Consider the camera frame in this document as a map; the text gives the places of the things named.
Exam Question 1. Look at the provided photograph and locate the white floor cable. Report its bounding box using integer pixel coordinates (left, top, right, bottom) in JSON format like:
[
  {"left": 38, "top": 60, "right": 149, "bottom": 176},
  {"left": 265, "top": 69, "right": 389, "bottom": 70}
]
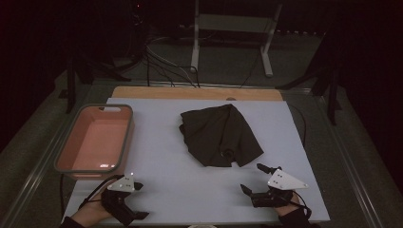
[{"left": 144, "top": 36, "right": 198, "bottom": 88}]

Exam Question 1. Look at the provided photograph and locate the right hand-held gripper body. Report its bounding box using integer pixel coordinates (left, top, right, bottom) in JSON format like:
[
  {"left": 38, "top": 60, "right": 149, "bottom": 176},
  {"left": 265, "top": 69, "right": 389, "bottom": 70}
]
[{"left": 249, "top": 168, "right": 310, "bottom": 209}]

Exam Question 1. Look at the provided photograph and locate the pink basket with grey rim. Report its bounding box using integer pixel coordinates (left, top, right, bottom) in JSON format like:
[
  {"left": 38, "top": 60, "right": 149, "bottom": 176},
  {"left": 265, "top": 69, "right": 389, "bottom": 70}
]
[{"left": 53, "top": 103, "right": 136, "bottom": 181}]

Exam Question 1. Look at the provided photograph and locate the left hand-held gripper cable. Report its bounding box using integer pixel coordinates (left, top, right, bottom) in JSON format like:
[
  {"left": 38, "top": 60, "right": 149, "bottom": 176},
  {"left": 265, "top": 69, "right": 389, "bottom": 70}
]
[{"left": 78, "top": 174, "right": 125, "bottom": 211}]

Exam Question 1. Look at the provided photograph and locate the black floor cable bundle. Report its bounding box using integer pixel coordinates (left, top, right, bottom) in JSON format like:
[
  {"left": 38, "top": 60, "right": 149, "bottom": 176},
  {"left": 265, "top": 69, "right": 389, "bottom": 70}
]
[{"left": 144, "top": 47, "right": 202, "bottom": 88}]

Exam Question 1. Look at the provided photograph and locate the black tripod stand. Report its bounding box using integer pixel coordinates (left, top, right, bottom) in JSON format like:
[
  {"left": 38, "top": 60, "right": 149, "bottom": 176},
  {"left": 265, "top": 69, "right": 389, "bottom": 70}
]
[
  {"left": 275, "top": 29, "right": 346, "bottom": 126},
  {"left": 58, "top": 55, "right": 133, "bottom": 115}
]

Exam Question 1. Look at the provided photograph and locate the thin black floor cable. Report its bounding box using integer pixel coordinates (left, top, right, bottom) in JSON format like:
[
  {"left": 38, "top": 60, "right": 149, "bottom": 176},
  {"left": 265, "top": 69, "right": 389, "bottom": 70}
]
[{"left": 239, "top": 47, "right": 264, "bottom": 89}]

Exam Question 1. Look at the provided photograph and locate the right hand-held gripper cable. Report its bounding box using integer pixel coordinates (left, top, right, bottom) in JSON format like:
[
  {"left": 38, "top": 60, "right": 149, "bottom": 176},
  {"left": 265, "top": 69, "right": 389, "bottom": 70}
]
[{"left": 290, "top": 189, "right": 314, "bottom": 220}]

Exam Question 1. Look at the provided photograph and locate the person's left hand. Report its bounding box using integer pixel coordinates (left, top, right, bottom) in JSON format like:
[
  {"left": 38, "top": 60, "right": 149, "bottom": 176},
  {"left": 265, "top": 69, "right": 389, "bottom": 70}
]
[{"left": 69, "top": 189, "right": 112, "bottom": 228}]

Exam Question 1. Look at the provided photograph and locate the dark equipment rack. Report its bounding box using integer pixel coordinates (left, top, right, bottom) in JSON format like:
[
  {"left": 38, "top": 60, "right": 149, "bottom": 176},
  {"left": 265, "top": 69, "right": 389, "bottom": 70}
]
[{"left": 125, "top": 0, "right": 150, "bottom": 63}]

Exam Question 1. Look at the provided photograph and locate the pale blue table mat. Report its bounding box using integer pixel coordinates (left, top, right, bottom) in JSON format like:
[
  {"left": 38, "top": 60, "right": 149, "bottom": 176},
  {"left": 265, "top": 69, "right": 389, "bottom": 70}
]
[{"left": 61, "top": 97, "right": 331, "bottom": 226}]

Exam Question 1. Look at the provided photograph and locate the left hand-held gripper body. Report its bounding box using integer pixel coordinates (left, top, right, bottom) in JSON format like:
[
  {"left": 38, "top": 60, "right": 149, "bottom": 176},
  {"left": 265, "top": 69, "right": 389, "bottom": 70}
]
[{"left": 100, "top": 172, "right": 140, "bottom": 228}]

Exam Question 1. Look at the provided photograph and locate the metal floor rail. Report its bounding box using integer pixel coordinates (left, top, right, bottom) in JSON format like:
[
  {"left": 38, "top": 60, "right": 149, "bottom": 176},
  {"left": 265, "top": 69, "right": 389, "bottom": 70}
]
[
  {"left": 0, "top": 113, "right": 75, "bottom": 228},
  {"left": 312, "top": 94, "right": 383, "bottom": 228}
]

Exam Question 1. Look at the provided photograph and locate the white metal stand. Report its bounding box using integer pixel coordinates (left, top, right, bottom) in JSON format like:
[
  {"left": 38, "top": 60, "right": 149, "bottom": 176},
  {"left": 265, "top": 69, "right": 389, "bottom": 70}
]
[{"left": 190, "top": 0, "right": 283, "bottom": 78}]

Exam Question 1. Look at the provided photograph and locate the dark cloth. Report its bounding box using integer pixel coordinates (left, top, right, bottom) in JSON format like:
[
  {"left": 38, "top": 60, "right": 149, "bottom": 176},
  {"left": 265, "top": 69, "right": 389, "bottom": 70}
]
[{"left": 178, "top": 103, "right": 265, "bottom": 168}]

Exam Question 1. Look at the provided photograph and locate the hand-held gripper cable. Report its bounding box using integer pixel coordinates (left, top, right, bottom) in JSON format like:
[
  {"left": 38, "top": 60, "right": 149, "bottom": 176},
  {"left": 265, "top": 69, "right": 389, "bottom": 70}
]
[
  {"left": 290, "top": 189, "right": 314, "bottom": 220},
  {"left": 78, "top": 174, "right": 125, "bottom": 211}
]

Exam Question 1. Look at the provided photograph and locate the person's right hand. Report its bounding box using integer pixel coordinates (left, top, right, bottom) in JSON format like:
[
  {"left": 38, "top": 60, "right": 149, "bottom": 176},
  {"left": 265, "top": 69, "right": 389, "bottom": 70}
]
[{"left": 272, "top": 193, "right": 300, "bottom": 218}]

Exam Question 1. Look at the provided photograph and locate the black cable beside table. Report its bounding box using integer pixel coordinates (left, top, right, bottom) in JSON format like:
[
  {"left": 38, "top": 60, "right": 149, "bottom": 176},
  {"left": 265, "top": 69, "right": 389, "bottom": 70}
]
[{"left": 288, "top": 104, "right": 308, "bottom": 148}]

